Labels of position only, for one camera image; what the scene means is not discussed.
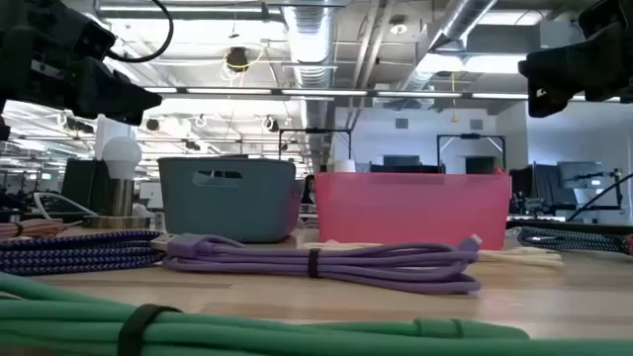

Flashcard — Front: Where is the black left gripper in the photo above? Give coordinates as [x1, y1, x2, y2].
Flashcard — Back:
[0, 0, 163, 127]

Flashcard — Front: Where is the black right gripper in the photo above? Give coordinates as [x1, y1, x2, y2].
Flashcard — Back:
[517, 0, 633, 119]

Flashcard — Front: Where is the salmon braided cable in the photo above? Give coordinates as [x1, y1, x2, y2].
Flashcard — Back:
[0, 217, 83, 242]

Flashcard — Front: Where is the dark blue braided cable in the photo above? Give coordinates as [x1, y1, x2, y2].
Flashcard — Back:
[0, 229, 167, 277]

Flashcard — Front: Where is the teal braided cable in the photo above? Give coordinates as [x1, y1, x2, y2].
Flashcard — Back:
[516, 225, 633, 256]

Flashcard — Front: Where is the light purple USB cable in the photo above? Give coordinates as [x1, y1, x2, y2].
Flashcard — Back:
[150, 231, 484, 297]

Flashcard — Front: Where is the green USB cable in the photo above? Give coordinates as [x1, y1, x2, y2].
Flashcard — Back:
[0, 270, 633, 356]

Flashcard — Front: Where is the grey monitor on arm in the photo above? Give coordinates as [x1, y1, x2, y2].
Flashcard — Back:
[557, 160, 625, 212]

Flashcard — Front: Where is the black monitor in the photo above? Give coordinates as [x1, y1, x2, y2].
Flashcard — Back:
[61, 157, 111, 214]

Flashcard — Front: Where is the teal plastic bin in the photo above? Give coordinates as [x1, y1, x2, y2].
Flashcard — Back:
[156, 155, 304, 244]

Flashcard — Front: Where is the pink plastic bin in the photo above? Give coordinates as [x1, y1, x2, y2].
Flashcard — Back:
[315, 170, 513, 251]

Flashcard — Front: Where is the person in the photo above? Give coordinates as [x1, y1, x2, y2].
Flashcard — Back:
[301, 173, 317, 205]

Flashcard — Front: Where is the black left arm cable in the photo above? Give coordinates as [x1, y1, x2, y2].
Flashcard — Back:
[105, 0, 175, 64]

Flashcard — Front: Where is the black overhead camera frame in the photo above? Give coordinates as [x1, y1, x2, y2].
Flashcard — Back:
[278, 127, 353, 160]
[436, 133, 507, 172]

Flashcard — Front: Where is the white lamp cable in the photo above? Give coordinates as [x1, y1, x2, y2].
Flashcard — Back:
[32, 191, 100, 222]

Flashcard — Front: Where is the black slanted cable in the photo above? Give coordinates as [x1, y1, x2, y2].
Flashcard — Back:
[566, 172, 633, 223]

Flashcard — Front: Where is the black metal table frame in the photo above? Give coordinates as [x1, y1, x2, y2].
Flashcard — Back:
[506, 219, 633, 235]

